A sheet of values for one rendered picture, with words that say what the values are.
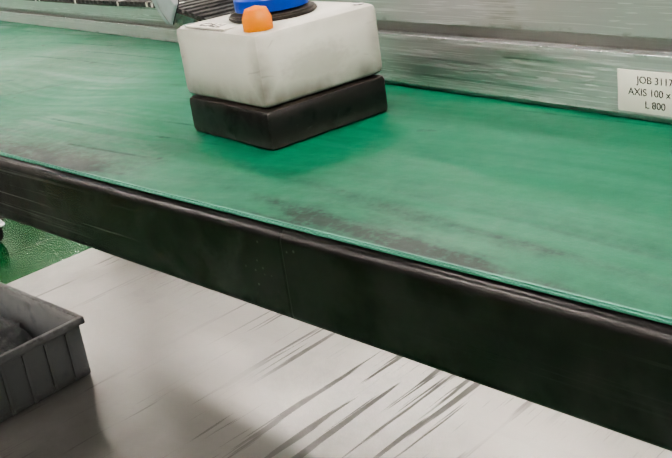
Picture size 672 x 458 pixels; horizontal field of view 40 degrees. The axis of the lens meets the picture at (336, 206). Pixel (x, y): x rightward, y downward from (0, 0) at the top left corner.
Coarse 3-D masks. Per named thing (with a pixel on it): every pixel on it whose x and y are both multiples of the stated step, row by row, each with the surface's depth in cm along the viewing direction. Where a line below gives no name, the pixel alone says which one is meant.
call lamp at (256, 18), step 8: (248, 8) 46; (256, 8) 46; (264, 8) 46; (248, 16) 46; (256, 16) 45; (264, 16) 46; (248, 24) 46; (256, 24) 45; (264, 24) 46; (272, 24) 46; (248, 32) 46
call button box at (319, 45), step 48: (192, 48) 50; (240, 48) 46; (288, 48) 46; (336, 48) 48; (192, 96) 52; (240, 96) 48; (288, 96) 47; (336, 96) 49; (384, 96) 51; (288, 144) 48
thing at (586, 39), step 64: (320, 0) 60; (384, 0) 55; (448, 0) 51; (512, 0) 47; (576, 0) 44; (640, 0) 42; (384, 64) 57; (448, 64) 52; (512, 64) 49; (576, 64) 45; (640, 64) 43
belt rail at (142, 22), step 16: (0, 0) 115; (16, 0) 111; (0, 16) 117; (16, 16) 113; (32, 16) 109; (48, 16) 105; (64, 16) 103; (80, 16) 99; (96, 16) 96; (112, 16) 92; (128, 16) 89; (144, 16) 86; (160, 16) 84; (176, 16) 82; (112, 32) 93; (128, 32) 90; (144, 32) 87; (160, 32) 85; (176, 32) 83
